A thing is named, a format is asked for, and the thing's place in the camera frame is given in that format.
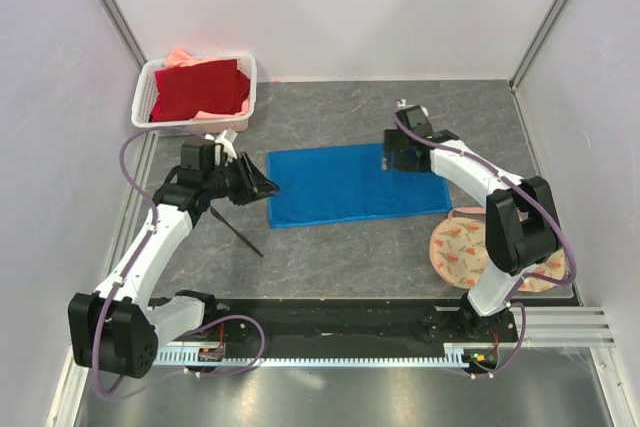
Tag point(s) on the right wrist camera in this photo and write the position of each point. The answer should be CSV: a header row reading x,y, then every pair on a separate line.
x,y
414,118

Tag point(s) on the red cloth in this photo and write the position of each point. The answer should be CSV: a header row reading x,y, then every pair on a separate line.
x,y
217,88

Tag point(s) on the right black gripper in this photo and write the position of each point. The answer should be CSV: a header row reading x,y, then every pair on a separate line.
x,y
393,142

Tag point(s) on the blue cloth napkin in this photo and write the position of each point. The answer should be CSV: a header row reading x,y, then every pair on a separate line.
x,y
329,185

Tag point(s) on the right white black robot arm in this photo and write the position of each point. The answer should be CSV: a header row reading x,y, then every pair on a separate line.
x,y
519,213

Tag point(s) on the white plastic basket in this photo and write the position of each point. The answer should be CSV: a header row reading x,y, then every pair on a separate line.
x,y
146,94

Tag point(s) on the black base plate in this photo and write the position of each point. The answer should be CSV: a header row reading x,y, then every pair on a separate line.
x,y
431,320

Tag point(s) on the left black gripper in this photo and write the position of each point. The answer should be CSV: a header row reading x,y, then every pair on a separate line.
x,y
255,184

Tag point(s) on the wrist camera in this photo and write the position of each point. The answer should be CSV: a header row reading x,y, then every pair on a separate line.
x,y
414,118
208,152

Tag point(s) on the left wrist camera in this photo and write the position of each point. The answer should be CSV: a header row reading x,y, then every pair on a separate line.
x,y
208,152

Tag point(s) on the pink cloth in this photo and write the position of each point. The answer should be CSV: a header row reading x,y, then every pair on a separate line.
x,y
179,58

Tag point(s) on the floral round pot holder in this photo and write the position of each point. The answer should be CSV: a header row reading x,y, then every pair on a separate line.
x,y
458,253

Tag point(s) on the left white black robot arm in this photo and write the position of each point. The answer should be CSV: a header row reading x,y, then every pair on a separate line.
x,y
119,328

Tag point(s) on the grey slotted cable duct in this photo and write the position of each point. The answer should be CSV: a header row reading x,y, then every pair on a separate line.
x,y
193,356

